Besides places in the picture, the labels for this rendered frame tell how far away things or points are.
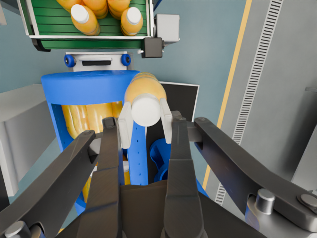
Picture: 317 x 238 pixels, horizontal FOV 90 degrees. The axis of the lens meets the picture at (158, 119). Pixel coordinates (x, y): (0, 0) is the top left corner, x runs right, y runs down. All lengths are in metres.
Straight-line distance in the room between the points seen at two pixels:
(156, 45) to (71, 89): 0.36
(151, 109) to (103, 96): 0.23
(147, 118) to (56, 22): 0.63
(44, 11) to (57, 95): 0.41
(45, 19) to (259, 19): 1.97
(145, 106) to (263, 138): 2.59
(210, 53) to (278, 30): 0.85
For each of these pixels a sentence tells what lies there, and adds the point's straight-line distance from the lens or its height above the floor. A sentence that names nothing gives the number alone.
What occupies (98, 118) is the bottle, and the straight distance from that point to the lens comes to 0.47.
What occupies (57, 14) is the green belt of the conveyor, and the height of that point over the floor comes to 0.90.
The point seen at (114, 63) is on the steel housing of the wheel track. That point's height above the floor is 0.93.
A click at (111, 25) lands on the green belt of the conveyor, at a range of 0.75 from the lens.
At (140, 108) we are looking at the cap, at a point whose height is 1.44.
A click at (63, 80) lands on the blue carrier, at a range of 0.43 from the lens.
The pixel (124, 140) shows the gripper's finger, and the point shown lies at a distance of 0.16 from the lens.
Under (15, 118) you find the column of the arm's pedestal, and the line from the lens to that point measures 0.91.
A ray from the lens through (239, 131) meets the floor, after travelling 2.39.
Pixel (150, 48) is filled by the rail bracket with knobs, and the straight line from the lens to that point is 0.64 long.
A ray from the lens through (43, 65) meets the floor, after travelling 1.75.
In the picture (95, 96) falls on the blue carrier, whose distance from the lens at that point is 0.41.
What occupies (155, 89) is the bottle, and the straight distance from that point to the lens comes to 0.24.
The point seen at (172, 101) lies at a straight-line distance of 1.61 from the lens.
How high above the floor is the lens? 1.63
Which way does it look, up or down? 66 degrees down
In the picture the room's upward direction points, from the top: 145 degrees clockwise
